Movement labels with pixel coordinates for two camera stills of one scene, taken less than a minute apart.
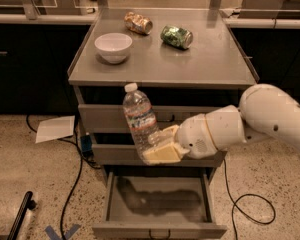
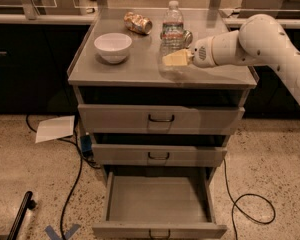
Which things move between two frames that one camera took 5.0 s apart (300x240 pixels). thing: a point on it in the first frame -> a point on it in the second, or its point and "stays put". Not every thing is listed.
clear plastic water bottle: x=141 y=121 -> x=172 y=32
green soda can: x=177 y=37 stays put
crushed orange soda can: x=138 y=22 stays put
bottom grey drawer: x=158 y=205 stays put
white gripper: x=194 y=136 -> x=201 y=54
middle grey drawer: x=127 y=155 stays put
